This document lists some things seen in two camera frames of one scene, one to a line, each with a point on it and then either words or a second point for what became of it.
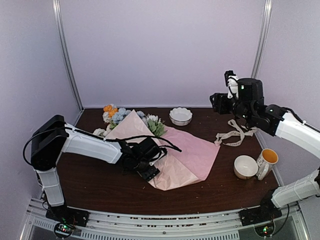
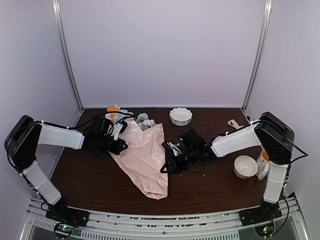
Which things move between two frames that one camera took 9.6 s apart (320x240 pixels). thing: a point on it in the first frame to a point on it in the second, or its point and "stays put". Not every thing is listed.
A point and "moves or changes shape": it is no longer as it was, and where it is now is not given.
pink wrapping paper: [186, 161] moves or changes shape
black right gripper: [219, 104] to [174, 165]
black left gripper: [148, 176] to [117, 148]
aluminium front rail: [106, 225] stays put
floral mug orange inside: [265, 161] stays put
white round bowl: [245, 167] stays put
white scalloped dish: [180, 116] stays put
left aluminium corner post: [66, 54] stays put
